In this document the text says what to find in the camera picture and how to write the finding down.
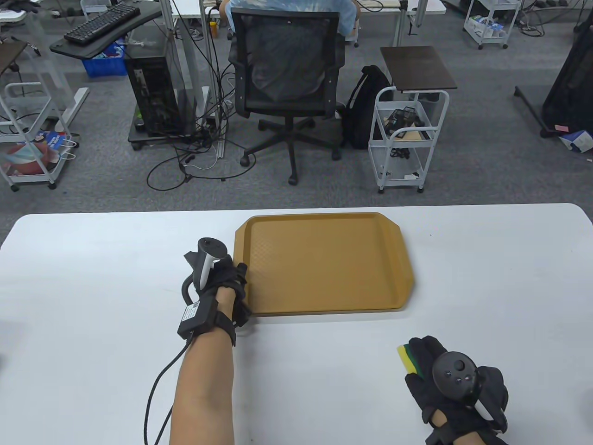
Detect black white left hand controller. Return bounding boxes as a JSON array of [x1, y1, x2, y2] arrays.
[[181, 237, 228, 304]]

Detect white desk leg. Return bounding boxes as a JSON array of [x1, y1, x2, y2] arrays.
[[25, 9, 91, 135]]

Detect black white hand controller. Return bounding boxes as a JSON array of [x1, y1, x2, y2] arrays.
[[181, 237, 228, 304], [432, 351, 508, 429]]

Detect black white right hand controller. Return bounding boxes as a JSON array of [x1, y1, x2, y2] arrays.
[[432, 351, 508, 429]]

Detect blue plastic crate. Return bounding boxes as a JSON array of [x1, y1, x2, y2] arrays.
[[82, 39, 128, 78]]

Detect dark brown side table top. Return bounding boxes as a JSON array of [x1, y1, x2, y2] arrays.
[[380, 45, 458, 92]]

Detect black covered stand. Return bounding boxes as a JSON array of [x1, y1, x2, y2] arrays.
[[514, 28, 593, 139]]

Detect person's right hand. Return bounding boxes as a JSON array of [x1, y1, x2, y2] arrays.
[[405, 336, 509, 434]]

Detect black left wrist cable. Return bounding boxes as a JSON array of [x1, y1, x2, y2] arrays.
[[144, 338, 193, 445]]

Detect white cart with boxes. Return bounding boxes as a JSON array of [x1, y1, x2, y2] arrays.
[[463, 0, 522, 51]]

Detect yellow green sponge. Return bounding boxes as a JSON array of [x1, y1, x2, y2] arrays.
[[397, 343, 420, 374]]

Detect blue paper bag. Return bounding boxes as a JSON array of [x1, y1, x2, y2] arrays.
[[36, 131, 77, 160]]

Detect white cart with bags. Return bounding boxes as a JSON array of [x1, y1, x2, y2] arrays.
[[0, 83, 77, 191]]

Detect black keyboard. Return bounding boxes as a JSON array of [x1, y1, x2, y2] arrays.
[[64, 4, 141, 46]]

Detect white blue cardboard box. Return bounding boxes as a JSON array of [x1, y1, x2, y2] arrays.
[[558, 131, 593, 154]]

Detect person's left forearm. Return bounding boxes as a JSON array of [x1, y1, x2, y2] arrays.
[[169, 286, 238, 445]]

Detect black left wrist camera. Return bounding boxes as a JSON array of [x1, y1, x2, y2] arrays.
[[177, 299, 238, 346]]

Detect black rolling computer platform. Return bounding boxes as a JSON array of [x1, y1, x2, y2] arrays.
[[128, 118, 218, 151]]

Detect black mesh office chair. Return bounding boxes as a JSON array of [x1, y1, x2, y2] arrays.
[[228, 7, 348, 186]]

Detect tangle of black floor cables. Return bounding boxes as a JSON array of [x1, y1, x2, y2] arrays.
[[147, 60, 258, 191]]

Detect person's left hand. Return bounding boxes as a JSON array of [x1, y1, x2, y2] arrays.
[[204, 257, 253, 328]]

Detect reddish brown bag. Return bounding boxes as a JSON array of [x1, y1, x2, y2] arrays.
[[2, 141, 61, 177]]

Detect black curved desk board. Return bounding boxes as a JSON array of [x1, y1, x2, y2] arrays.
[[50, 0, 163, 60]]

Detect black cable bundle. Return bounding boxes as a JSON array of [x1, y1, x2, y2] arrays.
[[384, 108, 427, 139]]

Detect black backpack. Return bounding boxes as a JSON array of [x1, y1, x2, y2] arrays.
[[342, 65, 394, 150]]

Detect black computer tower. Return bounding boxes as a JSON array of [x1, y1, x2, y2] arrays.
[[124, 44, 197, 137]]

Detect white wire rolling cart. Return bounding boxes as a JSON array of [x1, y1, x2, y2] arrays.
[[368, 88, 451, 194]]

